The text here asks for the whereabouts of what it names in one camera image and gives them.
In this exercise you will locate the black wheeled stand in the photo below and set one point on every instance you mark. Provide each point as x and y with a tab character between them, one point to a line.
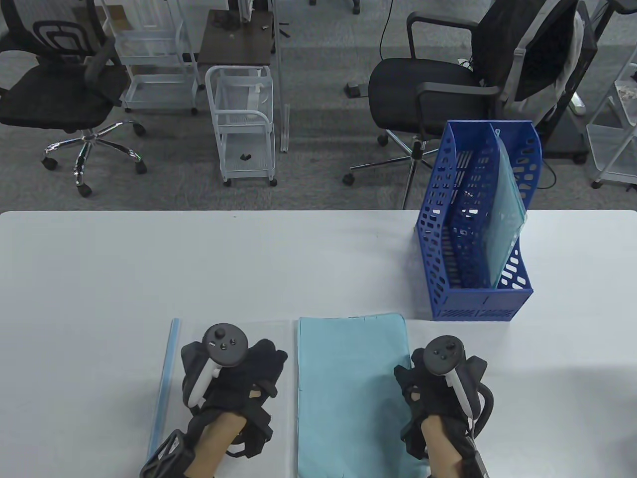
567	134

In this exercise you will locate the brown wooden side table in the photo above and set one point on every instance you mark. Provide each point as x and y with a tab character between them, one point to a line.
234	45

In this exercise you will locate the black armrest office chair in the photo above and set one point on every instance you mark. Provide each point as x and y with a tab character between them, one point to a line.
418	84

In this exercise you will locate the person's left forearm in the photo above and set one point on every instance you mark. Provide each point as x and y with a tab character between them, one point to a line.
216	445

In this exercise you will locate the clear file folder cover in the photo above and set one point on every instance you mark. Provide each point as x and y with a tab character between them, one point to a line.
505	239

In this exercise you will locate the black and white controller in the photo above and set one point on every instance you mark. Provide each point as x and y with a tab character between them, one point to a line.
443	356
226	343

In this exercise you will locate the tall white mesh cart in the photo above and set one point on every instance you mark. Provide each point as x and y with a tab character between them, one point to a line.
159	89

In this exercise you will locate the person's left hand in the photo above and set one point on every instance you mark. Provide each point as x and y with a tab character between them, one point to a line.
259	368

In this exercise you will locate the clear file folder blue spine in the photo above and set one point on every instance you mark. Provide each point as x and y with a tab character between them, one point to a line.
283	438

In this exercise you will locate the cardboard box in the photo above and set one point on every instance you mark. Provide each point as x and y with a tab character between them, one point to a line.
117	14

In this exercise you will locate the person's right hand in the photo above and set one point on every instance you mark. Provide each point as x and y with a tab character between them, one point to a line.
428	398

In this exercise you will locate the square light blue papers stack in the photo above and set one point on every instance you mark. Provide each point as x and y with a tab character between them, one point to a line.
348	388

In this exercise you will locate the small white mesh cart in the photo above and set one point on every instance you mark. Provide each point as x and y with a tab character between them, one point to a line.
249	118

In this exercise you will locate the person's right forearm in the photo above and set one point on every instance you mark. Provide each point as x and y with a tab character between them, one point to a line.
440	450

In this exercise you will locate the blue perforated file rack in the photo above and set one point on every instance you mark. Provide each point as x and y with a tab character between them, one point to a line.
477	303

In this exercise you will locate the black mesh office chair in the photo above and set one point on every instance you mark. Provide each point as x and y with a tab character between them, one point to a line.
54	94

